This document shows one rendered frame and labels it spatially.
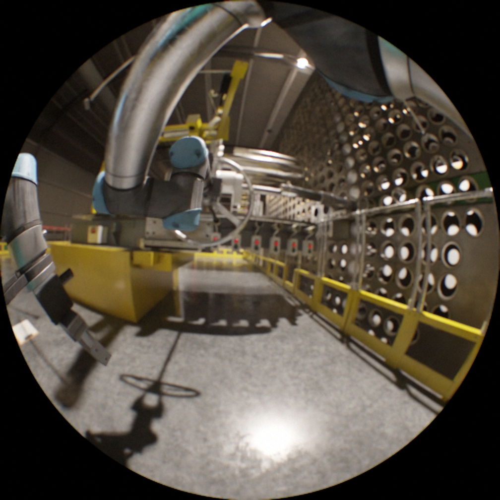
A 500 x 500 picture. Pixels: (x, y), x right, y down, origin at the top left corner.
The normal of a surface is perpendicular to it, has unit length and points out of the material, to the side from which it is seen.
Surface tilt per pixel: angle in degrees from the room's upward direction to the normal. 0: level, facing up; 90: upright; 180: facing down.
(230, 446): 0
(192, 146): 90
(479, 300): 90
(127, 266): 90
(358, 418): 0
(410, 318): 90
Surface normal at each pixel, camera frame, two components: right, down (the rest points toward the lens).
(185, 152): 0.15, 0.04
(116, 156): 0.07, 0.88
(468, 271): -0.99, -0.06
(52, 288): 1.00, -0.07
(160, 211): 0.44, 0.76
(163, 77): 0.47, 0.88
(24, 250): 0.98, 0.04
